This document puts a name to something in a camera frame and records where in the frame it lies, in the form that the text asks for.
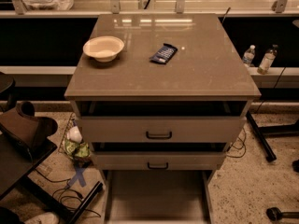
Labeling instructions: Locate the grey drawer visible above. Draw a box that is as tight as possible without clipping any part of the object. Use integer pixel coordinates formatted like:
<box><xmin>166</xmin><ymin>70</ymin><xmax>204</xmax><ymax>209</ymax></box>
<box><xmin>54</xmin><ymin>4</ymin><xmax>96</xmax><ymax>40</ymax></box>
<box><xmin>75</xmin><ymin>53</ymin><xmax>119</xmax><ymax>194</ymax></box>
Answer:
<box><xmin>104</xmin><ymin>171</ymin><xmax>214</xmax><ymax>224</ymax></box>
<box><xmin>91</xmin><ymin>151</ymin><xmax>226</xmax><ymax>170</ymax></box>
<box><xmin>77</xmin><ymin>117</ymin><xmax>246</xmax><ymax>143</ymax></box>

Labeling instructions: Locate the blue snack bar wrapper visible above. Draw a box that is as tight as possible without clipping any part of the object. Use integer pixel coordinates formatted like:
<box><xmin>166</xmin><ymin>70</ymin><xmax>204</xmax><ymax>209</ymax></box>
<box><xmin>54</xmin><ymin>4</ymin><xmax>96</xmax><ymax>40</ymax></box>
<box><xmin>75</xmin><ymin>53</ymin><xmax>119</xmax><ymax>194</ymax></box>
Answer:
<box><xmin>149</xmin><ymin>43</ymin><xmax>178</xmax><ymax>64</ymax></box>

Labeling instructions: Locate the white round object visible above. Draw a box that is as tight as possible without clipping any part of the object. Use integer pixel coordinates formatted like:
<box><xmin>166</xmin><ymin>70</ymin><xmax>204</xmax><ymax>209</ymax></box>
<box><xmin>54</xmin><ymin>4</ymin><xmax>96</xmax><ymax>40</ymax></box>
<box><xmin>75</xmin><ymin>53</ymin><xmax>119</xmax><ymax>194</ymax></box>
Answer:
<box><xmin>66</xmin><ymin>126</ymin><xmax>82</xmax><ymax>143</ymax></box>

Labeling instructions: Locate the green chip bag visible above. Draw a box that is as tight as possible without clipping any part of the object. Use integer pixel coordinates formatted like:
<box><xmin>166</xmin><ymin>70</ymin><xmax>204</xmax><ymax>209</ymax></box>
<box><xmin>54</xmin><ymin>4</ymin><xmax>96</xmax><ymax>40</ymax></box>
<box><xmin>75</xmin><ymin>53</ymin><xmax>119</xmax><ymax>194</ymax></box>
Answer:
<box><xmin>63</xmin><ymin>139</ymin><xmax>91</xmax><ymax>162</ymax></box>

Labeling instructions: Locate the clear water bottle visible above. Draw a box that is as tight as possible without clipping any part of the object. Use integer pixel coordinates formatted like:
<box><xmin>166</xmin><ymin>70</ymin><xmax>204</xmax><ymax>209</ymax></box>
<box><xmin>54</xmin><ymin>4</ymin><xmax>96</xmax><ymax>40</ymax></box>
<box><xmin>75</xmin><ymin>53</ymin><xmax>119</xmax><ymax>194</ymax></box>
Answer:
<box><xmin>242</xmin><ymin>45</ymin><xmax>255</xmax><ymax>67</ymax></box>

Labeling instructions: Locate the dark brown bag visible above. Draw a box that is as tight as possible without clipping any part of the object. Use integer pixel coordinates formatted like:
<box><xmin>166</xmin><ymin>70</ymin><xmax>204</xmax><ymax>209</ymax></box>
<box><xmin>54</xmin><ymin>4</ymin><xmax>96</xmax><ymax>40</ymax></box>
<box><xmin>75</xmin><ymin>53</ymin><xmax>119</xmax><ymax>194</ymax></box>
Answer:
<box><xmin>0</xmin><ymin>101</ymin><xmax>58</xmax><ymax>161</ymax></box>

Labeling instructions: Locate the bottle with yellow liquid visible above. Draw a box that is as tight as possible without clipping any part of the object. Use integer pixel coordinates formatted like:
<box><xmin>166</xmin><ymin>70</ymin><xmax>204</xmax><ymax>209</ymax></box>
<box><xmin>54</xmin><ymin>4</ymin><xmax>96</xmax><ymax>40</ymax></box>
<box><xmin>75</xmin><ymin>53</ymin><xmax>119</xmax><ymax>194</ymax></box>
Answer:
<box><xmin>257</xmin><ymin>44</ymin><xmax>278</xmax><ymax>75</ymax></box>

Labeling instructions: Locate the black table leg bar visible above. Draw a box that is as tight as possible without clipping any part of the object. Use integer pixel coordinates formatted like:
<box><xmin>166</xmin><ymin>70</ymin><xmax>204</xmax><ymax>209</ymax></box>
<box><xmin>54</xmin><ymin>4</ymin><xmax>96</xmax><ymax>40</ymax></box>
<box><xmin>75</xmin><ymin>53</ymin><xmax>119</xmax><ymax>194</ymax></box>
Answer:
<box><xmin>246</xmin><ymin>111</ymin><xmax>277</xmax><ymax>162</ymax></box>

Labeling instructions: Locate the black side table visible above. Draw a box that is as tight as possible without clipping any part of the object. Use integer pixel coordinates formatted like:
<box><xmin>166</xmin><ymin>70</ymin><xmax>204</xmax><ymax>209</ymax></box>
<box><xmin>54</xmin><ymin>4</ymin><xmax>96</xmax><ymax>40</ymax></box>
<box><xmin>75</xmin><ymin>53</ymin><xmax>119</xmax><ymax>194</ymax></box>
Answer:
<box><xmin>0</xmin><ymin>134</ymin><xmax>103</xmax><ymax>224</ymax></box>

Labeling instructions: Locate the white shoe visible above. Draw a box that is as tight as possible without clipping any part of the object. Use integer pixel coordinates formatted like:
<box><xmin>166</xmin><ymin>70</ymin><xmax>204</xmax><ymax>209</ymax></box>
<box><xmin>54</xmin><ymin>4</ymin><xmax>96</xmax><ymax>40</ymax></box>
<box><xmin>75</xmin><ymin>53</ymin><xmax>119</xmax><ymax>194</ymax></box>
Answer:
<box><xmin>24</xmin><ymin>212</ymin><xmax>59</xmax><ymax>224</ymax></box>

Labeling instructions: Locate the black caster wheel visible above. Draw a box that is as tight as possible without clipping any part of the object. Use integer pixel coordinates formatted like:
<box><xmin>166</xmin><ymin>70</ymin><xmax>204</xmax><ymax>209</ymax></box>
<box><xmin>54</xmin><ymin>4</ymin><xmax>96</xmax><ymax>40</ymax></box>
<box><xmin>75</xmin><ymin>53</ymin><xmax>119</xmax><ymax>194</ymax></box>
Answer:
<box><xmin>266</xmin><ymin>207</ymin><xmax>299</xmax><ymax>221</ymax></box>

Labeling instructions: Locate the wire basket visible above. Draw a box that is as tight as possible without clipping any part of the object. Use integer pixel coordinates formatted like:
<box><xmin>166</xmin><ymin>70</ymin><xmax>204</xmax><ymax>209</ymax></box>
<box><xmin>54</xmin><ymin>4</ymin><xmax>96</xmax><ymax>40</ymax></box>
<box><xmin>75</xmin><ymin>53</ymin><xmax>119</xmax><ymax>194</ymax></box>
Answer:
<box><xmin>59</xmin><ymin>113</ymin><xmax>78</xmax><ymax>157</ymax></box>

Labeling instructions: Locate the black cable right of cabinet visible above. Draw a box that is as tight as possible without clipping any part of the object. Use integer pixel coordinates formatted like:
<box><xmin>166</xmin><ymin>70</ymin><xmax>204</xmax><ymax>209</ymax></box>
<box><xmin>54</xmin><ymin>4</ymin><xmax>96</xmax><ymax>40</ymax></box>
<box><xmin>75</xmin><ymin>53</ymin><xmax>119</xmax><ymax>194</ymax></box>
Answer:
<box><xmin>225</xmin><ymin>127</ymin><xmax>248</xmax><ymax>160</ymax></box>

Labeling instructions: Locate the black floor cable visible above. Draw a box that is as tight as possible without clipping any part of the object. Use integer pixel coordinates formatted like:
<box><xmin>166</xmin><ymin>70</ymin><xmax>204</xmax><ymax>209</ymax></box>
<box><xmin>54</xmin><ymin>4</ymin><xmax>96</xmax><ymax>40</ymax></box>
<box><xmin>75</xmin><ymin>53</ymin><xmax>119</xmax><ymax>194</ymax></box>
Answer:
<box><xmin>33</xmin><ymin>167</ymin><xmax>103</xmax><ymax>218</ymax></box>

